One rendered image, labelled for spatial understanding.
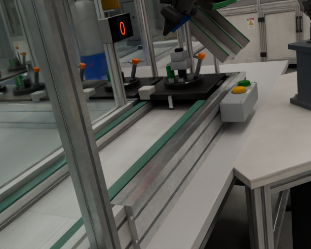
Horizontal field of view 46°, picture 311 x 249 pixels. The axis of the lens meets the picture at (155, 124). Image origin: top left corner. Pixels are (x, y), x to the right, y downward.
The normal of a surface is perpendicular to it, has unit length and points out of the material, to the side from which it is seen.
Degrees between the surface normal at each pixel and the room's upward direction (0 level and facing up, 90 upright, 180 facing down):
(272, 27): 90
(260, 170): 0
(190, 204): 0
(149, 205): 90
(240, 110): 90
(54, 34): 90
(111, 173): 0
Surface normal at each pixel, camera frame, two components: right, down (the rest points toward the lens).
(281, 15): -0.46, 0.37
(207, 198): -0.16, -0.93
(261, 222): 0.29, 0.29
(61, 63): 0.89, 0.01
